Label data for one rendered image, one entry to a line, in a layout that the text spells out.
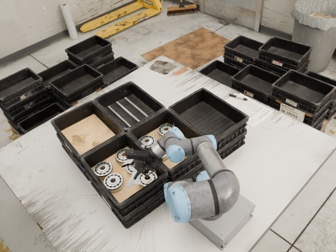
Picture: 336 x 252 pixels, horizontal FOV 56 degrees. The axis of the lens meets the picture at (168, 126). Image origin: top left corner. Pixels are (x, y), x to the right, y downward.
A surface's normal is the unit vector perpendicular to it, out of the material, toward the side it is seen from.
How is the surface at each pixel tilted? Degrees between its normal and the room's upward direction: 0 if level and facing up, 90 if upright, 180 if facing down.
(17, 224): 0
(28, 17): 90
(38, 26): 90
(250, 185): 0
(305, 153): 0
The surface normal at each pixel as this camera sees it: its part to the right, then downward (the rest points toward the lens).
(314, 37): -0.38, 0.71
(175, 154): 0.14, 0.44
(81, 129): -0.07, -0.72
